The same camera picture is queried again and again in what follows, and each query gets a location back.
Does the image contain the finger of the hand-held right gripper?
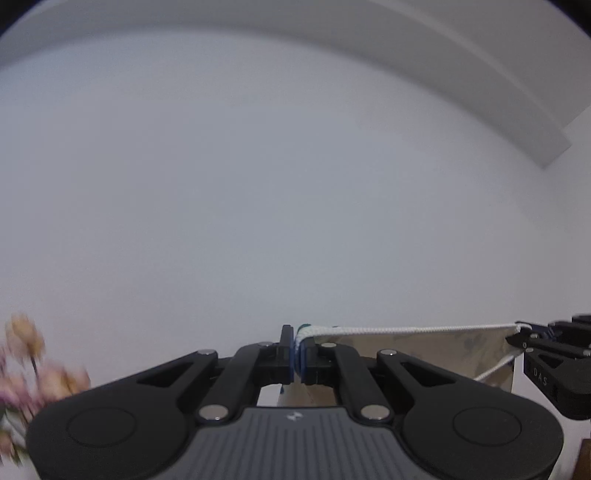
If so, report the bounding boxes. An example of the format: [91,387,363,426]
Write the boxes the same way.
[505,333,591,358]
[516,315,591,344]

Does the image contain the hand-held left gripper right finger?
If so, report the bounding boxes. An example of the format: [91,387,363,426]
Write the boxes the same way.
[301,342,462,422]

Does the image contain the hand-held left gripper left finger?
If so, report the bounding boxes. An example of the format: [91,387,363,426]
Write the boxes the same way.
[139,325,295,422]

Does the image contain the cream teal floral dress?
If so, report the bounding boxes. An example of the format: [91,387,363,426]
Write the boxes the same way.
[259,324,522,407]

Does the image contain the dried rose bouquet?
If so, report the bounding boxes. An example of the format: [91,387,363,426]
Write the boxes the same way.
[0,314,92,467]

